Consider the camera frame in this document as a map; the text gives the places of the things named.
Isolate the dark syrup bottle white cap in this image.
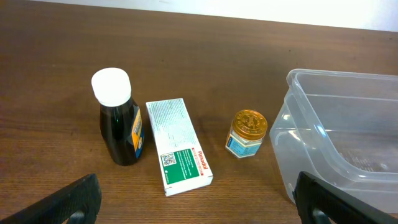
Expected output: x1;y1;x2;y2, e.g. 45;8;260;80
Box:
91;67;145;167

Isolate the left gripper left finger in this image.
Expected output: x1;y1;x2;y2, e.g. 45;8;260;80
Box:
1;174;102;223

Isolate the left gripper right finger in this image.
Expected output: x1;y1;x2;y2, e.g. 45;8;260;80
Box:
293;171;397;224

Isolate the clear plastic container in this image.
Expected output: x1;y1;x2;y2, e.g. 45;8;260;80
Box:
269;69;397;213

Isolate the white green Panadol box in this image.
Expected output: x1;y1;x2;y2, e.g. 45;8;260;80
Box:
146;98;213;197

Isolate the small jar gold lid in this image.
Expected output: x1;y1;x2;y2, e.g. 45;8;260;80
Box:
225;110;267;159

